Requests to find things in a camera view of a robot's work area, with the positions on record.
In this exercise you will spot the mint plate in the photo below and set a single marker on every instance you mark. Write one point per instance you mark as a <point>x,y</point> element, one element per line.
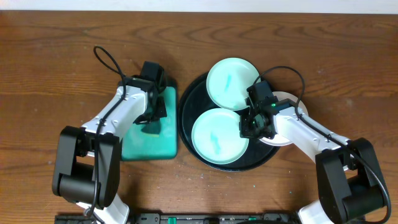
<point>215,136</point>
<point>227,81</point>

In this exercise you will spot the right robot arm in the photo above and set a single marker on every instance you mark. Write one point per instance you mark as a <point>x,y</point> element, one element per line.
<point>349,178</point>

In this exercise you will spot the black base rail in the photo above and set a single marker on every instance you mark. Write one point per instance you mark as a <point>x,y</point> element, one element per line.
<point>158,218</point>

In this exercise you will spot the green rectangular tray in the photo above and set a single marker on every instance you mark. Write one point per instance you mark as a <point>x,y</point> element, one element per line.
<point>138,146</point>

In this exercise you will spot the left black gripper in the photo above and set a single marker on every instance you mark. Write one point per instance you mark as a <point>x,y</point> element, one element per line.
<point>156,111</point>

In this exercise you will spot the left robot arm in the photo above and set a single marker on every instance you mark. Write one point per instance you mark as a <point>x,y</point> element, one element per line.
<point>87,166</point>

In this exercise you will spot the dark green sponge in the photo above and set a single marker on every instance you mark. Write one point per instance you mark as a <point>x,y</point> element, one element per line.
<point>153,128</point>

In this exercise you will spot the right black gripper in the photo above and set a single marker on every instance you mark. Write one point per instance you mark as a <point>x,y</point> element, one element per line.
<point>244,129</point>

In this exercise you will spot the black round tray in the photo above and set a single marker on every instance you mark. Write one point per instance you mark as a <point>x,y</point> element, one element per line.
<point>195,101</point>

